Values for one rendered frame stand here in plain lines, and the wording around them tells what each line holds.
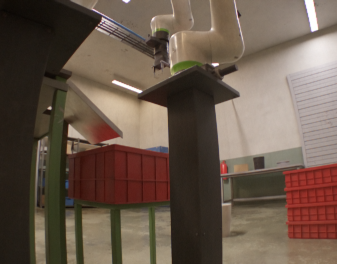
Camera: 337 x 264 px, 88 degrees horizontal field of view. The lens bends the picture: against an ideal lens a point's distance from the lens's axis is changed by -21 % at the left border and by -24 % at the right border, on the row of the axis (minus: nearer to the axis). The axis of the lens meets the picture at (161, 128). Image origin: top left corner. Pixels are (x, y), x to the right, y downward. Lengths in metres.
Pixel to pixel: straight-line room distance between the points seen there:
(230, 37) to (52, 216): 0.85
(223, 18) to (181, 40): 0.18
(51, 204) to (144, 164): 0.41
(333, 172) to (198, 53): 1.71
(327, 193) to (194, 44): 1.78
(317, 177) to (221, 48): 1.65
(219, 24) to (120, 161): 0.62
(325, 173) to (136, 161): 1.73
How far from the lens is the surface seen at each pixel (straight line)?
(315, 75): 5.96
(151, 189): 0.91
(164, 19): 1.19
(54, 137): 0.73
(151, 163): 0.92
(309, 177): 2.19
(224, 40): 0.81
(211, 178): 0.66
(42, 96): 0.86
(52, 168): 0.72
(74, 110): 0.96
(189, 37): 0.81
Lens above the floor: 0.60
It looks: 16 degrees up
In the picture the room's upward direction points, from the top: 2 degrees counter-clockwise
